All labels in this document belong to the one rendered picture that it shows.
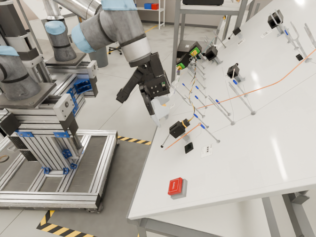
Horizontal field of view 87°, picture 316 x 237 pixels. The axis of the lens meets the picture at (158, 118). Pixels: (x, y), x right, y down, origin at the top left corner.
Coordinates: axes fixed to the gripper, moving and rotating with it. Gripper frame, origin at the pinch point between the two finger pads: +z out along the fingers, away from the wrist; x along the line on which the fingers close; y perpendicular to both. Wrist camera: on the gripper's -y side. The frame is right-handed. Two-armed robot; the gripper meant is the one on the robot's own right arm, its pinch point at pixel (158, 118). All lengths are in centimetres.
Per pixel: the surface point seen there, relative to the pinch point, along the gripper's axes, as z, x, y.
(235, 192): 15.1, -20.8, 16.3
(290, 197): 44, -7, 37
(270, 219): 62, -5, 30
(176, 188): 18.9, -13.8, 0.1
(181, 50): 0, 110, 16
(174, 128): 11.6, 9.4, 2.5
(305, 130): 6.3, -14.2, 35.3
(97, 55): -18, 333, -156
